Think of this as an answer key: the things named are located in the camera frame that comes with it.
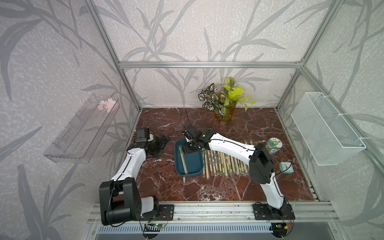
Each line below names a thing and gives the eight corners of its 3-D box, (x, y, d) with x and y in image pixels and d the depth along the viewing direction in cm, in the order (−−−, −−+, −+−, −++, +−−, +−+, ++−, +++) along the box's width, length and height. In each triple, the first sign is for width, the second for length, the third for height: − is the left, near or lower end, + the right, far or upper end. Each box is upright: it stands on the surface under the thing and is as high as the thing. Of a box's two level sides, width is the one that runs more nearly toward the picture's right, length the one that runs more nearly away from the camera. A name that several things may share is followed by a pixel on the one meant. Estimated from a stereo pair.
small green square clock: (281, 173, 89) (283, 171, 87) (278, 163, 93) (280, 161, 91) (292, 173, 89) (294, 171, 87) (288, 163, 93) (290, 161, 91)
